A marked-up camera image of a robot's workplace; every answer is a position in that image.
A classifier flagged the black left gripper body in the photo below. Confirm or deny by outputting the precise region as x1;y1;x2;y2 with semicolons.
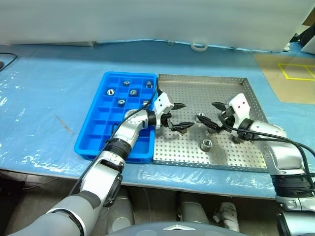
156;110;174;130

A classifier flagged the perforated metal tray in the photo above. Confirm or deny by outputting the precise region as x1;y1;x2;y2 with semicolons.
152;73;269;173

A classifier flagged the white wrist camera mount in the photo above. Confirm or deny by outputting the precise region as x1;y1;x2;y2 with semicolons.
227;93;251;128
153;92;174;130

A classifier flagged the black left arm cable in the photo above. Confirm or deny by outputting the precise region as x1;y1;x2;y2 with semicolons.
67;85;163;197

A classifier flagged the metal nut on tray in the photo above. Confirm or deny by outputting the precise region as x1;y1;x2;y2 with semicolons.
201;139;214;151

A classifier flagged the grey rounded cylinder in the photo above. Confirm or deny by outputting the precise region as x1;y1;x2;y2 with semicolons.
178;193;210;224
100;188;135;234

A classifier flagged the white backdrop board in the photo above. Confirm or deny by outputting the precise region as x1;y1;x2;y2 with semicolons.
0;0;305;54

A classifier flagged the blue compartment tray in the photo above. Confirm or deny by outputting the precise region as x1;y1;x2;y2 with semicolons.
73;71;159;165

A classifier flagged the blue plastic table cover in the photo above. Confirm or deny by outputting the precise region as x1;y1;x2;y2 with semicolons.
0;39;315;200

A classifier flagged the brown cardboard box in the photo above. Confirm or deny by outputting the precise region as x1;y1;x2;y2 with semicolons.
302;14;315;27

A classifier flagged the white wrapped post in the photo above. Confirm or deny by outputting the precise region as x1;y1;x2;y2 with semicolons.
214;201;239;232

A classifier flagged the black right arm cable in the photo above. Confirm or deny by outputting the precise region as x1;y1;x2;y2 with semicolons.
220;112;315;195

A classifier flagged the brown cardboard sheet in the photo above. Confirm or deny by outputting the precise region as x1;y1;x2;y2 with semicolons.
253;53;315;105

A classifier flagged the grey robot torso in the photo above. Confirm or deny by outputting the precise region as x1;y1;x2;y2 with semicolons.
105;220;241;236

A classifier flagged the thin black looped cable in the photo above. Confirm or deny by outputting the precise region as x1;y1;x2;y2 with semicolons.
0;52;18;72

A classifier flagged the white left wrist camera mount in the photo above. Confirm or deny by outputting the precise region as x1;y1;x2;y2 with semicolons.
153;92;174;130

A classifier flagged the white tape ring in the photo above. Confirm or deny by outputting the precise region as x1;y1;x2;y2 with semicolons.
191;43;208;52

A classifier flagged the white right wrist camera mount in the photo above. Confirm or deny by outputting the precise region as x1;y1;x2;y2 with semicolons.
227;93;251;128

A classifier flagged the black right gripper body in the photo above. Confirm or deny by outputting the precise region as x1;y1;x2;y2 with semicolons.
220;107;237;131

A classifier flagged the dark bulky object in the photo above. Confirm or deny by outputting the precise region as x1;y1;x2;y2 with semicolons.
299;24;315;50

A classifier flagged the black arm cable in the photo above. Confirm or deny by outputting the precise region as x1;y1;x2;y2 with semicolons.
67;85;163;197
220;112;315;195

